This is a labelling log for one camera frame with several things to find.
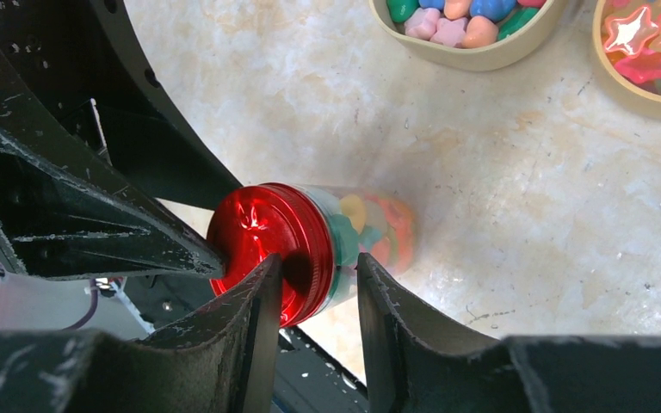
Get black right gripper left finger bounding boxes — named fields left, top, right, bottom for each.
left=0, top=254, right=281, bottom=412

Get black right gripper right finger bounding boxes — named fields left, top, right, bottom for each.
left=357, top=254, right=661, bottom=412

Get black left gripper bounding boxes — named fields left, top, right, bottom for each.
left=0, top=1, right=240, bottom=280

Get red jar lid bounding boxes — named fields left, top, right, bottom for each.
left=207, top=183, right=335, bottom=328

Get clear plastic jar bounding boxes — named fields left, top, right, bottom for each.
left=296, top=185, right=417, bottom=311

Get beige tray opaque candies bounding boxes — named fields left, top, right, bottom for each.
left=369, top=1, right=568, bottom=72

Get beige tray translucent candies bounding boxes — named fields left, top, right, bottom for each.
left=591, top=0, right=661, bottom=120

